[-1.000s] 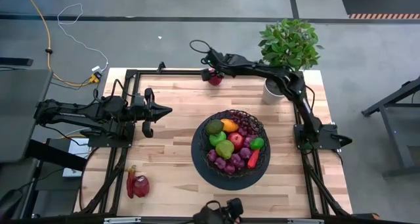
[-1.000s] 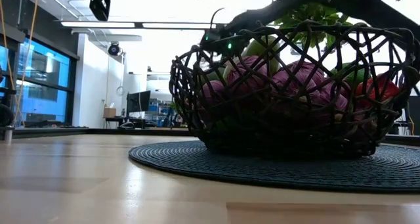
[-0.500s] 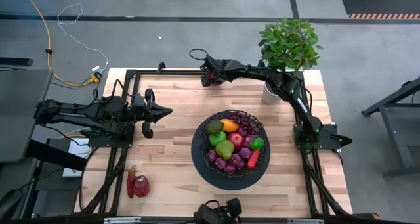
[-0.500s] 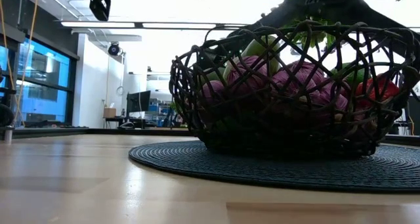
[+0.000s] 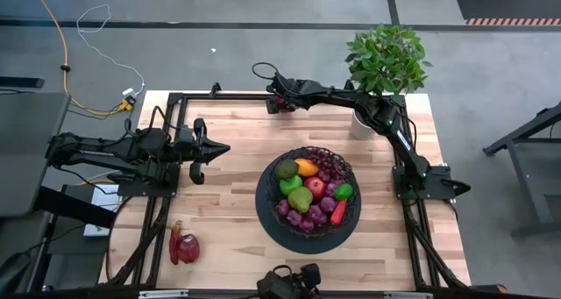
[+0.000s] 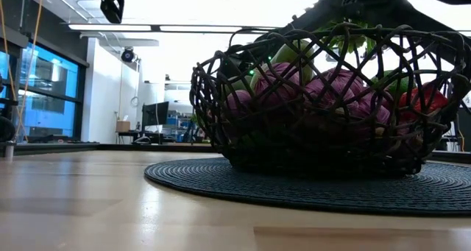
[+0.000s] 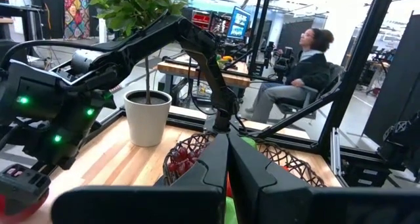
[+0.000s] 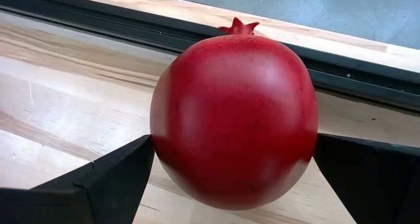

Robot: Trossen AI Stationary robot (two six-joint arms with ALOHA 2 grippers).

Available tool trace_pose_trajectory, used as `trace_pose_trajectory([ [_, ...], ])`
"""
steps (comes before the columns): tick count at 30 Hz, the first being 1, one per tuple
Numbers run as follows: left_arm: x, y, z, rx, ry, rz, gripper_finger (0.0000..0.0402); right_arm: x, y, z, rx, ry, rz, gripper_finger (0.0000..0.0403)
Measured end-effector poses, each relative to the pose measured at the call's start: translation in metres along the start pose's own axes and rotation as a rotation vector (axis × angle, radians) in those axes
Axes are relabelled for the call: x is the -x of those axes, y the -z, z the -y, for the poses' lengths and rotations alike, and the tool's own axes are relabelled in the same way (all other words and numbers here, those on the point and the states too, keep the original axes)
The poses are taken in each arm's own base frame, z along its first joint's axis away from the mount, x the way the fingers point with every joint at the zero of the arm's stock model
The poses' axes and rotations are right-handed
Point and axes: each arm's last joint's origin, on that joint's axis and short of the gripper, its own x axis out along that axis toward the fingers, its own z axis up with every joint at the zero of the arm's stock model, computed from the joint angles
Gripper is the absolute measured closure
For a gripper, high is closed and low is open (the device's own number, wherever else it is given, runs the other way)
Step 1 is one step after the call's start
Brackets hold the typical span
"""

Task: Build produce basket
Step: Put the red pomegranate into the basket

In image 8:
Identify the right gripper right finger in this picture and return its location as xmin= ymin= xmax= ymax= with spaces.
xmin=313 ymin=133 xmax=420 ymax=224

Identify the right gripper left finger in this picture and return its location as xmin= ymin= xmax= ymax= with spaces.
xmin=31 ymin=134 xmax=155 ymax=224

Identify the red pomegranate with crown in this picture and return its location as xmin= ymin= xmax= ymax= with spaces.
xmin=150 ymin=16 xmax=319 ymax=211

